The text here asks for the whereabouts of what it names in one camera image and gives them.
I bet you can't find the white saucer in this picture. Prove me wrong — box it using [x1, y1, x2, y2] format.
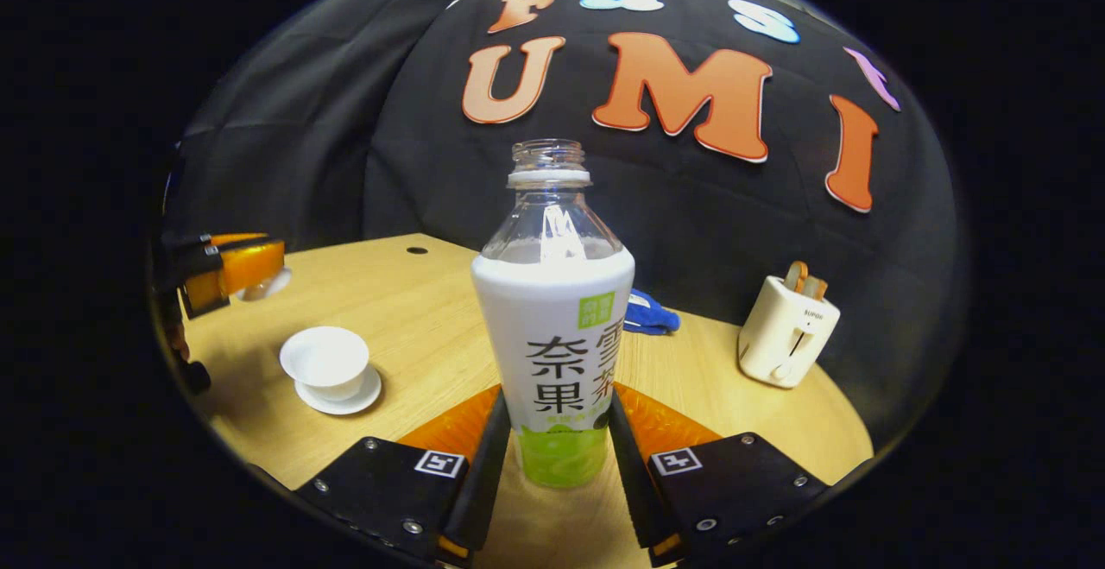
[294, 364, 382, 416]

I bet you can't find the blue cloth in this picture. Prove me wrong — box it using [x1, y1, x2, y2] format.
[623, 288, 681, 336]

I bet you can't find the white teacup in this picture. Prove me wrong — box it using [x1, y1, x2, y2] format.
[279, 326, 370, 402]

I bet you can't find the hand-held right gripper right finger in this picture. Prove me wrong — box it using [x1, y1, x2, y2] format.
[607, 382, 831, 568]

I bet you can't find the black backdrop cloth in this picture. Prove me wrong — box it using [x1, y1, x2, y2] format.
[164, 0, 963, 449]

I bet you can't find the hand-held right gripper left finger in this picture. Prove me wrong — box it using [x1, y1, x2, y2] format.
[294, 383, 512, 568]

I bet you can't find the white-labelled clear water bottle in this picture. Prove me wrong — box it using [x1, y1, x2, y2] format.
[470, 139, 636, 490]

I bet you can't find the white toaster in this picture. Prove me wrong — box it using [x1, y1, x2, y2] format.
[738, 274, 841, 389]

